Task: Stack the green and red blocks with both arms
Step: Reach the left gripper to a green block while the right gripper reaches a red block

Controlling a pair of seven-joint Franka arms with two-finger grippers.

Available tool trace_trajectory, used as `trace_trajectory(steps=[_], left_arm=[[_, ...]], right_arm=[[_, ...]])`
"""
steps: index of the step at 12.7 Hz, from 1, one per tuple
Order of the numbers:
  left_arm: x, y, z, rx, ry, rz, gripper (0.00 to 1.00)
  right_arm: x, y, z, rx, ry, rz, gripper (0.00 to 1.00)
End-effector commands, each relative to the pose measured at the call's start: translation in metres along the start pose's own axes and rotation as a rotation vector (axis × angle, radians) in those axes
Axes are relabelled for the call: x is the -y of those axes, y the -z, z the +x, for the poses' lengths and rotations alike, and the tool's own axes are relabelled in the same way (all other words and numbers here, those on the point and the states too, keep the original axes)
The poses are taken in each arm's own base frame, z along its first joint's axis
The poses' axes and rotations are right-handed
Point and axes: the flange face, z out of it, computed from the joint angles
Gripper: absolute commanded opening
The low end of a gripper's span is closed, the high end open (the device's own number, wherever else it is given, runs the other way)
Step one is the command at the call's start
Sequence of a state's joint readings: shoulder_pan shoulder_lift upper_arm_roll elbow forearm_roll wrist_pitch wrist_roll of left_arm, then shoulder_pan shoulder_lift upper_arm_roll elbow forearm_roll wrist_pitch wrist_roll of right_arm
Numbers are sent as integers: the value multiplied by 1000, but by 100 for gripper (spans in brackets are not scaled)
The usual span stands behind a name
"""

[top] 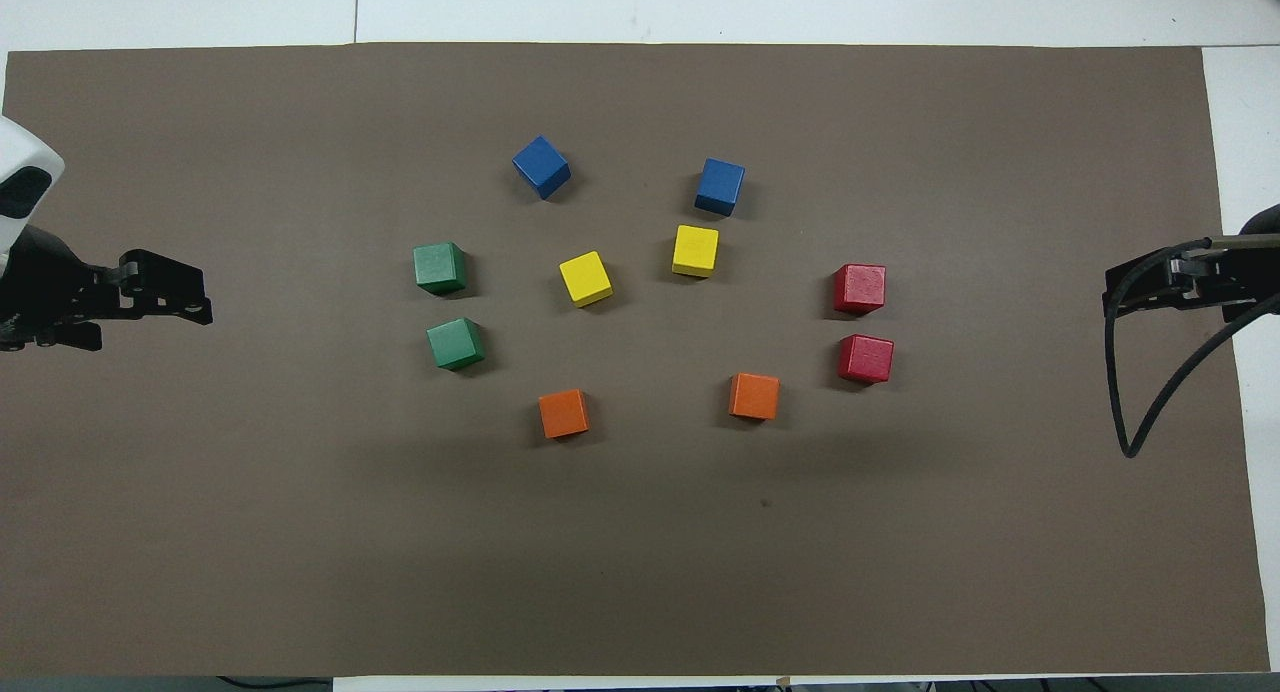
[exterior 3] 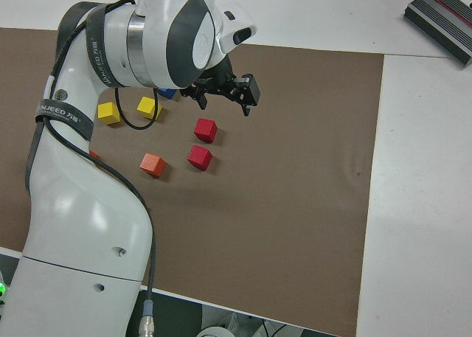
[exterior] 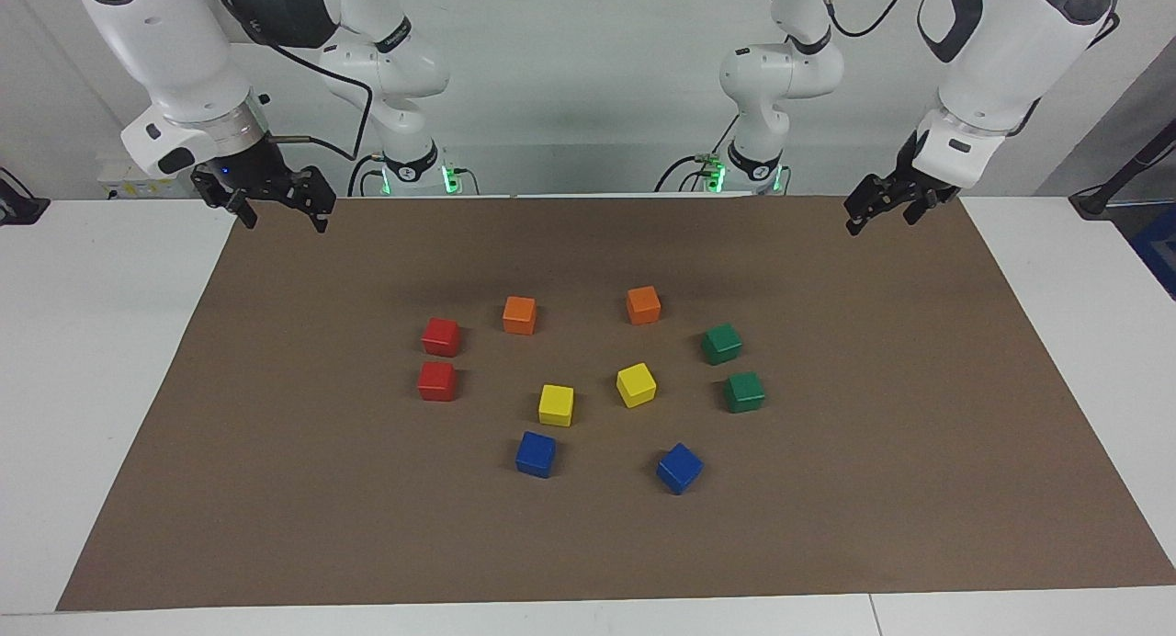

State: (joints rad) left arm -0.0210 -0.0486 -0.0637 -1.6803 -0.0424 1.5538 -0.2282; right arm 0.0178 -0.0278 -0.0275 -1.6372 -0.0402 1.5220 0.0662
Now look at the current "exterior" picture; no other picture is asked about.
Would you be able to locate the blue wooden cube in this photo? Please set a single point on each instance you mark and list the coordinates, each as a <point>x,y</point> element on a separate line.
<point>536,455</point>
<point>679,469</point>

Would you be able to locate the orange wooden cube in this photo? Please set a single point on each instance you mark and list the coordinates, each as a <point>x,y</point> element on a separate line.
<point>519,316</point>
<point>643,306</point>

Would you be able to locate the white power strip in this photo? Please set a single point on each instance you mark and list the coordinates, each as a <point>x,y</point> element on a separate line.
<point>119,181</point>

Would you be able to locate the yellow wooden cube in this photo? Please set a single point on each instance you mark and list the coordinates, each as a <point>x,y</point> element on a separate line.
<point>556,405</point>
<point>636,385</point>

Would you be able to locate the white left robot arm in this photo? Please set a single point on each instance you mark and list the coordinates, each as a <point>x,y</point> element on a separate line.
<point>1001,57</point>

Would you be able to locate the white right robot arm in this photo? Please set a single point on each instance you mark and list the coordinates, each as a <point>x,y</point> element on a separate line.
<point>175,57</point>

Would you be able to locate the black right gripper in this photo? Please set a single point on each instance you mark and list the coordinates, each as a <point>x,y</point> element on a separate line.
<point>253,169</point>

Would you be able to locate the black clamp foot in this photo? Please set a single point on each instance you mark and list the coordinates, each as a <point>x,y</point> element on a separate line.
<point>18,209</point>

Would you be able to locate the red wooden cube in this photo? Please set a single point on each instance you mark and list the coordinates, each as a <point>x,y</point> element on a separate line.
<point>441,338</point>
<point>437,382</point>

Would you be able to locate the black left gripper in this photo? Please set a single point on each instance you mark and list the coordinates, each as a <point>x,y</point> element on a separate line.
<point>908,172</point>

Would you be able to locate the green wooden cube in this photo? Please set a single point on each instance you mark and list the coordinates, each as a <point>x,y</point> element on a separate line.
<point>744,393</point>
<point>722,344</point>

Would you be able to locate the brown table mat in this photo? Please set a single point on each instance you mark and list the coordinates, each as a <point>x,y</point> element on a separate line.
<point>588,544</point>

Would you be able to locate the blue box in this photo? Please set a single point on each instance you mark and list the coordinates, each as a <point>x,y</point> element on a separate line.
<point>1159,250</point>

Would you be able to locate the black stand pole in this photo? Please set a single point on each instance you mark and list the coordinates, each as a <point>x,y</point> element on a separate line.
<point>1125,172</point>

